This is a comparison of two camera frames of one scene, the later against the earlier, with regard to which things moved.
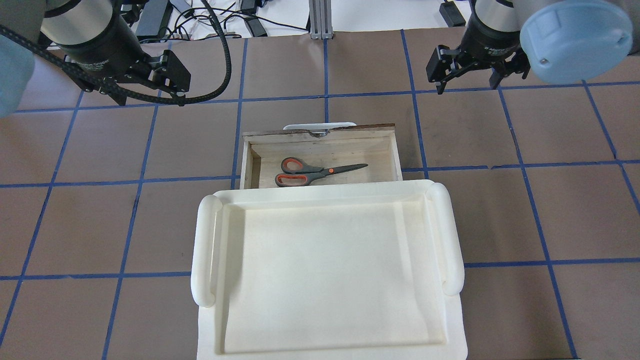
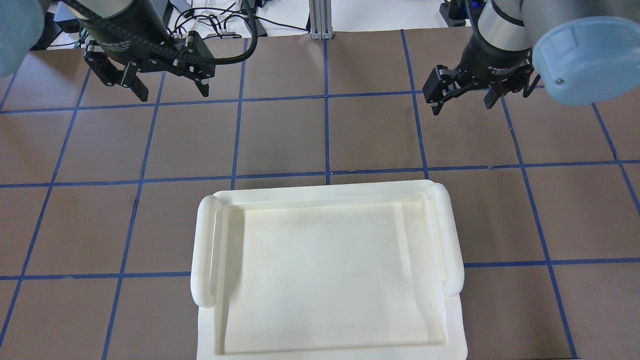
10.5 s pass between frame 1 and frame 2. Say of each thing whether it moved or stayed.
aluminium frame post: stayed
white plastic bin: stayed
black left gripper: moved
